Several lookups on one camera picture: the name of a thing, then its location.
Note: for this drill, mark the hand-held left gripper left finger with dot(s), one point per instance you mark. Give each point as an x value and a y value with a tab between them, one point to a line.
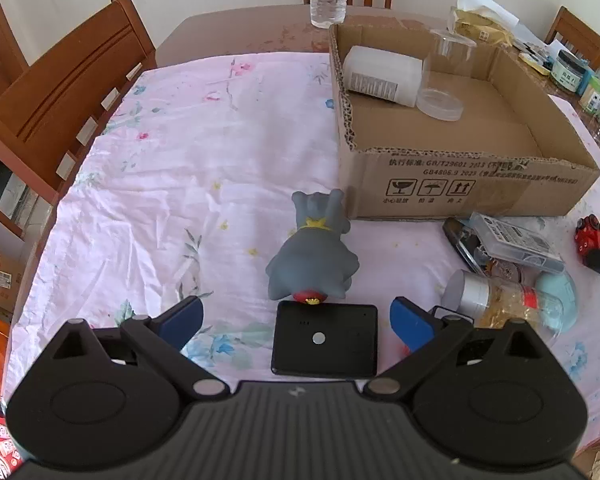
182	317

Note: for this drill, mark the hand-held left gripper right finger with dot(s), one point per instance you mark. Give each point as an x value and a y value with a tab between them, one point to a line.
410	325

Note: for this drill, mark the red toy car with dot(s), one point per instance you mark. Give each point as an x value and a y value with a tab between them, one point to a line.
590	232

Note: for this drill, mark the light blue round case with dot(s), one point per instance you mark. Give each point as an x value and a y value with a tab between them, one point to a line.
562	295

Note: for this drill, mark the clear plastic case with label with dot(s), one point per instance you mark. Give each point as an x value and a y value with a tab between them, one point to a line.
517	240

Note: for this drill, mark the black rectangular box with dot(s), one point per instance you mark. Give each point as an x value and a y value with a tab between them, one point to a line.
325	355

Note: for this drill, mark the glass spice jar silver cap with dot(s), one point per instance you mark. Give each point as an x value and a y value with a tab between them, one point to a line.
500	297

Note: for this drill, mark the red round plastic cap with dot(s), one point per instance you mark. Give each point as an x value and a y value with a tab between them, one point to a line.
311	297

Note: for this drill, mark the grey toy dog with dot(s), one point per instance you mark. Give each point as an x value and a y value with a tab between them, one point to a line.
310	255

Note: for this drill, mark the brown cardboard box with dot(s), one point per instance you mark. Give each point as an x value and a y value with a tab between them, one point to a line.
460	180

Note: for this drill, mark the transparent correction tape dispenser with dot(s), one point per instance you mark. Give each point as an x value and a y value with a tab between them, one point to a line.
462	242

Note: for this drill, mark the pink floral tablecloth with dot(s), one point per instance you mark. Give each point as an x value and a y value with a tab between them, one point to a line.
180	185

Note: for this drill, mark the small container with green lid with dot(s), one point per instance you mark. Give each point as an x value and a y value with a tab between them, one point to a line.
595	95

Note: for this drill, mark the small brown carton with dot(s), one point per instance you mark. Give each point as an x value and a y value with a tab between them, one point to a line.
0	275

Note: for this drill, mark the jar with dark lid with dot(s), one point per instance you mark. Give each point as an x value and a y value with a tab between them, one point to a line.
569	72

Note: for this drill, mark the clear plastic cup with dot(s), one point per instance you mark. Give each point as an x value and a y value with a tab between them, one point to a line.
442	102

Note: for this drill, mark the white plastic bottle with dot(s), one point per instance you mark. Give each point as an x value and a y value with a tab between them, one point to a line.
380	75

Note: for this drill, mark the yellow snack bag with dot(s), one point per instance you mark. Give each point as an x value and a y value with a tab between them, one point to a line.
480	25

